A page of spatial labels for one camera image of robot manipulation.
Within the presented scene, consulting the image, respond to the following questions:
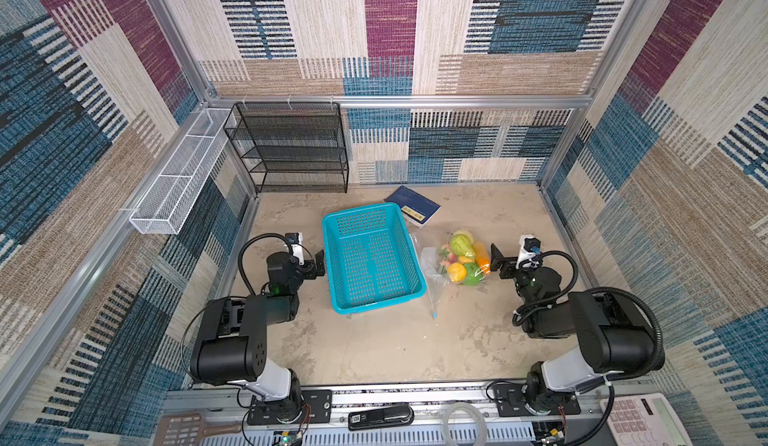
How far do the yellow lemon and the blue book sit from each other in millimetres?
237

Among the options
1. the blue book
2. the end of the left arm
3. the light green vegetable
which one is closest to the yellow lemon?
the light green vegetable

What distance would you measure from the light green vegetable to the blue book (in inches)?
6.3

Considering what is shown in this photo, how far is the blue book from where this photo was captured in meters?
1.10

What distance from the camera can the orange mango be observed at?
0.91m

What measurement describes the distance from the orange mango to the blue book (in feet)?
0.73

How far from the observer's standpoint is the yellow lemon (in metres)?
0.89

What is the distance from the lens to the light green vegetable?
0.92m
